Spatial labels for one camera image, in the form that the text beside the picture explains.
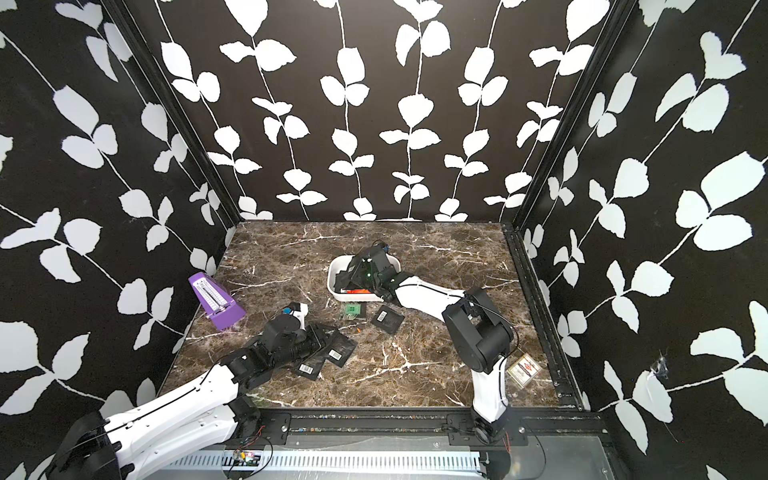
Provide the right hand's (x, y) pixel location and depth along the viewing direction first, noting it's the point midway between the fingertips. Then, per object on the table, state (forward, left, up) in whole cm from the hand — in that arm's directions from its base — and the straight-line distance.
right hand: (347, 267), depth 91 cm
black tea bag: (-10, -12, -14) cm, 21 cm away
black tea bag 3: (-26, +9, -13) cm, 30 cm away
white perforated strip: (-48, +4, -14) cm, 50 cm away
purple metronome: (-11, +38, -2) cm, 40 cm away
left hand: (-19, 0, -2) cm, 19 cm away
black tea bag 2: (-20, +1, -13) cm, 24 cm away
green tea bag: (-8, -1, -13) cm, 15 cm away
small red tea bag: (-3, -3, -9) cm, 10 cm away
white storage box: (+8, +4, -8) cm, 12 cm away
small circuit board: (-48, +21, -13) cm, 53 cm away
